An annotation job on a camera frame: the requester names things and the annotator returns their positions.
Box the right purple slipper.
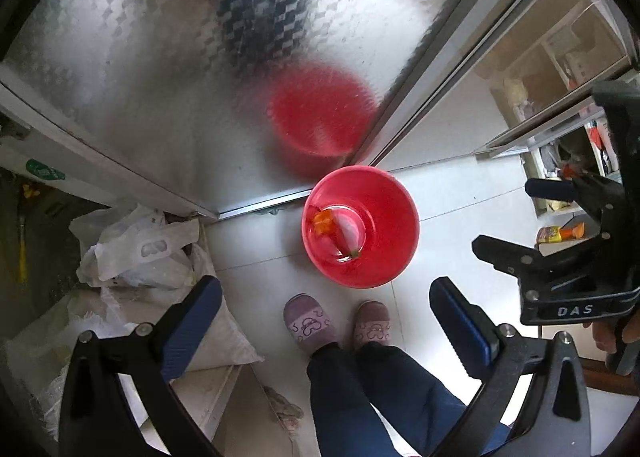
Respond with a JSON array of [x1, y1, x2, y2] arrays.
[[352, 301, 392, 350]]

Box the person right hand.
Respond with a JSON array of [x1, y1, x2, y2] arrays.
[[582, 313, 640, 354]]

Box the person blue trousers legs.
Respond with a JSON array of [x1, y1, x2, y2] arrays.
[[305, 341, 511, 457]]

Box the left purple slipper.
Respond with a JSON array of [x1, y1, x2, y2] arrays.
[[283, 293, 337, 355]]

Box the orange sauce packet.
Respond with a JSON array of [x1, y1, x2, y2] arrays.
[[311, 209, 337, 237]]

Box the white plastic bags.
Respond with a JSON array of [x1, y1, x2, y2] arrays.
[[70, 204, 216, 290]]

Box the purple slipper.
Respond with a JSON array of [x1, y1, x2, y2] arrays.
[[352, 301, 392, 350], [283, 293, 337, 355]]

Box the red plastic trash bucket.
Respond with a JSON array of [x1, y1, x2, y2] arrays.
[[300, 165, 420, 289]]

